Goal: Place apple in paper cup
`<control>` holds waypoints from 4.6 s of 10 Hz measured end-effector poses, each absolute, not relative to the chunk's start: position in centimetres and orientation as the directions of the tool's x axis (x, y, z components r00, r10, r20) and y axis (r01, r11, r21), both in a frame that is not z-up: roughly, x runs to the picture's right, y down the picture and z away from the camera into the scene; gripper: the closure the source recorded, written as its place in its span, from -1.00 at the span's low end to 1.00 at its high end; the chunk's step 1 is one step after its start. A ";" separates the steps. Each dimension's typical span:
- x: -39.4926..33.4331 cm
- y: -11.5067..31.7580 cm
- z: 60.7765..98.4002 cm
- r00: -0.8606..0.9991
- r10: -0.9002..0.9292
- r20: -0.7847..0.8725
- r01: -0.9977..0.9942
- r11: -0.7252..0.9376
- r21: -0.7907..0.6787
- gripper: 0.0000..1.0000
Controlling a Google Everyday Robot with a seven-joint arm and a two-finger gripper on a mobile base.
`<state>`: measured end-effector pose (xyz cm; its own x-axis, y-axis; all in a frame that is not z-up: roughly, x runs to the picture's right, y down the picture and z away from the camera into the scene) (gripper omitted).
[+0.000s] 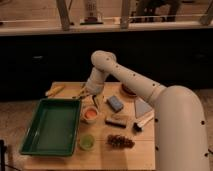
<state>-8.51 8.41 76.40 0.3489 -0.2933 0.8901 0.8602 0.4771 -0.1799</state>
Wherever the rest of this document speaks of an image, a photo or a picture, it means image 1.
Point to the yellow wooden rolling pin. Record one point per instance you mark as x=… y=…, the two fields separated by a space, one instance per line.
x=53 y=91

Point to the dark brown block brush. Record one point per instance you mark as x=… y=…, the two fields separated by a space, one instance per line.
x=115 y=120

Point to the brown round bowl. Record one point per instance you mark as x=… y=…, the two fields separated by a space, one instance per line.
x=128 y=91

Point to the blue sponge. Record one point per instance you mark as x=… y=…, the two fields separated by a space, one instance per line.
x=115 y=103

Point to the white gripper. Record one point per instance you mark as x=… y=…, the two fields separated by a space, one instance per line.
x=95 y=84

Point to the green plastic tray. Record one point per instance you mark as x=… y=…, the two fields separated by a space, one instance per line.
x=53 y=129

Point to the grey triangular piece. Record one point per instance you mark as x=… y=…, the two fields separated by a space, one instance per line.
x=141 y=107

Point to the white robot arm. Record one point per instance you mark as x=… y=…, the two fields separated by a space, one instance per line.
x=179 y=121

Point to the brown pine cone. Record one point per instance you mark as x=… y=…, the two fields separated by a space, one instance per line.
x=119 y=141

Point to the paper cup with orange inside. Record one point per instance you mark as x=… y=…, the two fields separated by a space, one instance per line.
x=89 y=114

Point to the green cup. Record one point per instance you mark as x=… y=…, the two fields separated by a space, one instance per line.
x=86 y=142

